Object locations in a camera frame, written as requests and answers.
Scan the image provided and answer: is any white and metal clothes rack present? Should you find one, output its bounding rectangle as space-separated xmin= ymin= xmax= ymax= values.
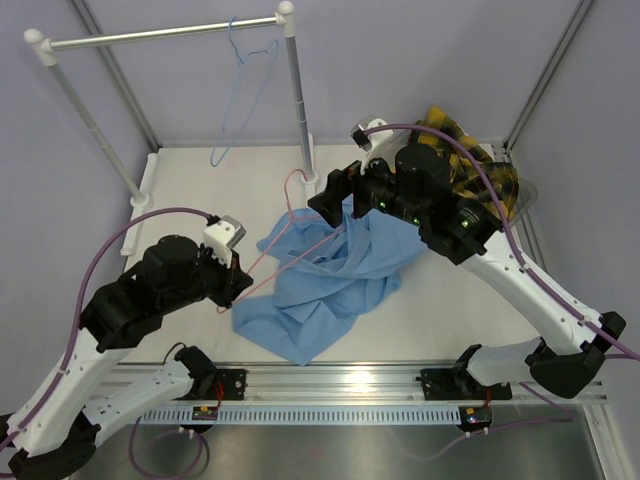
xmin=24 ymin=26 xmax=307 ymax=247

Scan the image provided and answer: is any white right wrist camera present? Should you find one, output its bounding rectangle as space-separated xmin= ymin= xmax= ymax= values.
xmin=351 ymin=116 xmax=394 ymax=175

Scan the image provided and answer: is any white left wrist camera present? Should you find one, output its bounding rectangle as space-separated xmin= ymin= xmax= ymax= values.
xmin=203 ymin=215 xmax=246 ymax=268

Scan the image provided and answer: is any light blue wire hanger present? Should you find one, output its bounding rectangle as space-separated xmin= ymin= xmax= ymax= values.
xmin=209 ymin=17 xmax=280 ymax=168

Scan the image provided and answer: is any clear plastic bin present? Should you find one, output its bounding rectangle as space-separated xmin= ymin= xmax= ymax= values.
xmin=509 ymin=177 xmax=538 ymax=227

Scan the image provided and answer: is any aluminium frame post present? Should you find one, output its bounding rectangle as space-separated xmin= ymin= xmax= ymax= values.
xmin=502 ymin=0 xmax=597 ymax=155
xmin=66 ymin=0 xmax=161 ymax=152

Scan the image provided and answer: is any light blue shirt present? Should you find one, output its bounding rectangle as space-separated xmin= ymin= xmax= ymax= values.
xmin=231 ymin=198 xmax=426 ymax=366

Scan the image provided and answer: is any aluminium frame post left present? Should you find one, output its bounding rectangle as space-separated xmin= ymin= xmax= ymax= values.
xmin=66 ymin=0 xmax=161 ymax=152

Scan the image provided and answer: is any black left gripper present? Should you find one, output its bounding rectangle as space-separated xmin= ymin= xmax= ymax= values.
xmin=162 ymin=242 xmax=254 ymax=314

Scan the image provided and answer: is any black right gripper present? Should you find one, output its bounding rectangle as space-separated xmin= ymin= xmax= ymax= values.
xmin=308 ymin=143 xmax=427 ymax=229

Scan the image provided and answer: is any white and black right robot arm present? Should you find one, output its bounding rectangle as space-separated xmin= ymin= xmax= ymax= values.
xmin=308 ymin=143 xmax=626 ymax=399

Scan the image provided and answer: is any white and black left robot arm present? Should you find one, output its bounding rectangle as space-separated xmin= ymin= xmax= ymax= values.
xmin=1 ymin=235 xmax=253 ymax=479

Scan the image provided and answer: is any aluminium mounting rail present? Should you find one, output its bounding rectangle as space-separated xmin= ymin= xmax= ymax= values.
xmin=90 ymin=362 xmax=609 ymax=407

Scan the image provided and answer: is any yellow plaid shirt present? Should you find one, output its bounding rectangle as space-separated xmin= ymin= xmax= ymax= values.
xmin=416 ymin=105 xmax=520 ymax=221

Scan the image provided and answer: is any perforated white cable duct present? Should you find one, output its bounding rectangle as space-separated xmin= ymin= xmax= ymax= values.
xmin=141 ymin=405 xmax=461 ymax=426

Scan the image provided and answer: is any pink wire hanger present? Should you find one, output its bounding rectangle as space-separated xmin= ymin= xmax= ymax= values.
xmin=215 ymin=168 xmax=346 ymax=314

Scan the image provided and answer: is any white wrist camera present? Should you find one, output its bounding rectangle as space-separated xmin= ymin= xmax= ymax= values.
xmin=203 ymin=215 xmax=246 ymax=268
xmin=351 ymin=116 xmax=394 ymax=175

